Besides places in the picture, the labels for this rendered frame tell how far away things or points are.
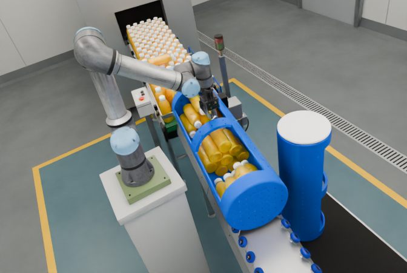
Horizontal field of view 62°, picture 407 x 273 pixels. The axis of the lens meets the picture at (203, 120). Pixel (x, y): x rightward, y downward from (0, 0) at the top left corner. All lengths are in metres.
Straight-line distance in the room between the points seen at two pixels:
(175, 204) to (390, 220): 1.75
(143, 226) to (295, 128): 0.92
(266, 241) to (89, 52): 1.04
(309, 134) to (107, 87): 1.03
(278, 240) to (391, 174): 1.76
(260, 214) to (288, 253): 0.19
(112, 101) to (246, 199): 0.68
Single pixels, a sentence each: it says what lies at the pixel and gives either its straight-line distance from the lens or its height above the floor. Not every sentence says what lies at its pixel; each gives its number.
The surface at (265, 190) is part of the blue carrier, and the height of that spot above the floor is 1.18.
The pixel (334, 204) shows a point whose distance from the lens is 2.66.
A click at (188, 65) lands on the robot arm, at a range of 1.47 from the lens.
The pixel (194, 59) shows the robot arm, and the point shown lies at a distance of 1.47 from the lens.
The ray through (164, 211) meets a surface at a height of 1.05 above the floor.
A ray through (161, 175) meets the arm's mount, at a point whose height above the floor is 1.18.
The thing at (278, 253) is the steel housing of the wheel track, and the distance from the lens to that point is 1.52.
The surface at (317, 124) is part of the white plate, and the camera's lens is 1.90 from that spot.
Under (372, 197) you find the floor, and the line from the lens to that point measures 2.95.
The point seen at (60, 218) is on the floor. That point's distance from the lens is 3.33.
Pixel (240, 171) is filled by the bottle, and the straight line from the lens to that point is 1.46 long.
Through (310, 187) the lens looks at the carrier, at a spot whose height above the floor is 0.70.
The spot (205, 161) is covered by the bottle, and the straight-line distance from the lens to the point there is 1.67.
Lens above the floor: 2.24
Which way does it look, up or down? 37 degrees down
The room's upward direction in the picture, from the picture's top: 13 degrees counter-clockwise
